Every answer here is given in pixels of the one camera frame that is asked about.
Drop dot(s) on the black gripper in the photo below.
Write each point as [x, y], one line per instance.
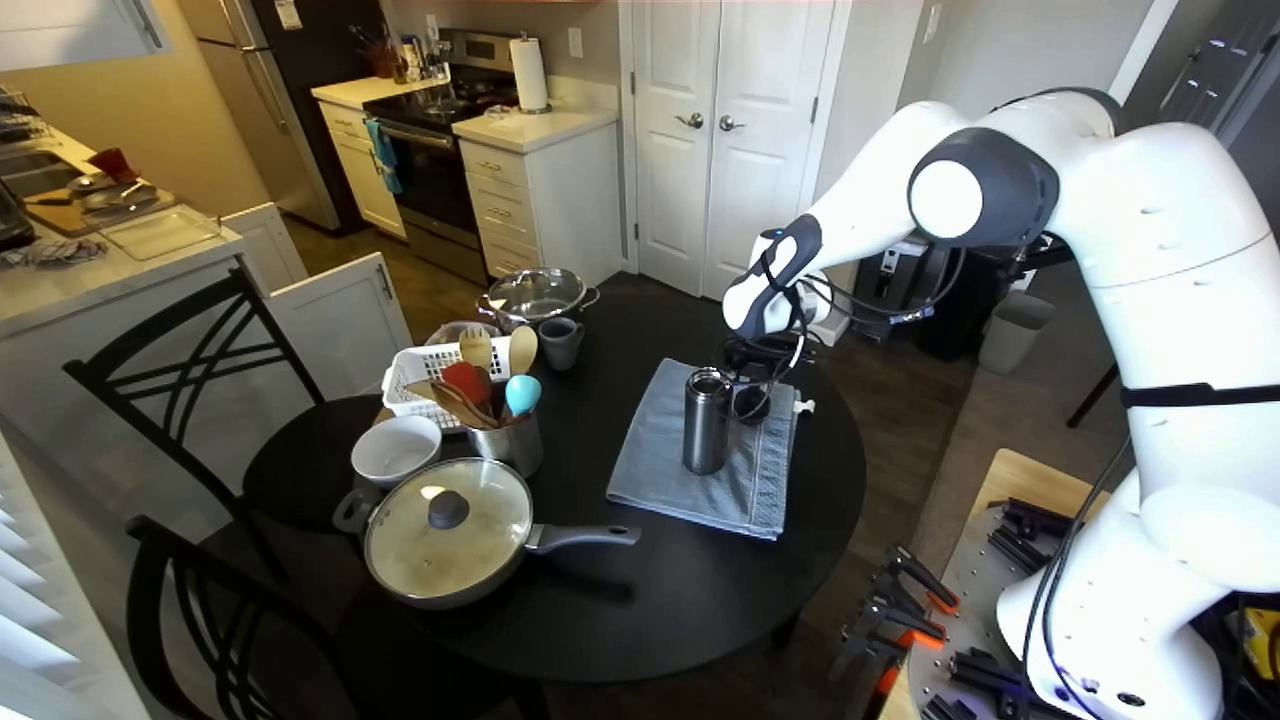
[760, 361]

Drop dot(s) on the black bottle lid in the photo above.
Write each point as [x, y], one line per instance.
[751, 403]

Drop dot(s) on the dark steel bottle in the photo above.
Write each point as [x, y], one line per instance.
[707, 422]

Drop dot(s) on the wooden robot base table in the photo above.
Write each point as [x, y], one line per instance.
[977, 572]

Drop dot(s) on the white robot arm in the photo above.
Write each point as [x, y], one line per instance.
[1176, 286]

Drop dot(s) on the round black table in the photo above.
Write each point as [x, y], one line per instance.
[682, 592]

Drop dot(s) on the light blue towel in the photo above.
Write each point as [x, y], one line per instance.
[744, 494]

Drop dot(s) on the grey mug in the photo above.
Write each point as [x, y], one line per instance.
[561, 343]

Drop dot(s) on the grey trash bin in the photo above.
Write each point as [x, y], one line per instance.
[1013, 331]

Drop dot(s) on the black orange clamp upper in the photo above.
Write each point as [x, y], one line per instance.
[904, 589]

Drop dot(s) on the black orange clamp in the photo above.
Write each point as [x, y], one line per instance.
[879, 637]
[904, 589]

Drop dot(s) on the steel utensil holder cup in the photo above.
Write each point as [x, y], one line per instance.
[514, 443]

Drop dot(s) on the white double door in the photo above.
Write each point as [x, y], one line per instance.
[727, 108]

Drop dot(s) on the black orange clamp lower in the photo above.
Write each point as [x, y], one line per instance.
[879, 637]

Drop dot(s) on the white kitchen cabinet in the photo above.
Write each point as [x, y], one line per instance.
[546, 190]

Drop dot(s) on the red spatula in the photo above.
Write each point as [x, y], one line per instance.
[472, 386]

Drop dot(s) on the white lidded frying pan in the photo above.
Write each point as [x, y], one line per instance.
[458, 531]

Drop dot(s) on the white bowl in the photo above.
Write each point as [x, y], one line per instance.
[393, 449]

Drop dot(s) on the paper towel roll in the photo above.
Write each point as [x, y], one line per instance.
[528, 73]

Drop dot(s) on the steel oven stove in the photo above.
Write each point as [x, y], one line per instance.
[424, 155]

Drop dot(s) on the black chair by counter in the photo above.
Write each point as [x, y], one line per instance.
[156, 375]

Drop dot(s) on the black chair near window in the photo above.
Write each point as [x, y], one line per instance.
[217, 642]

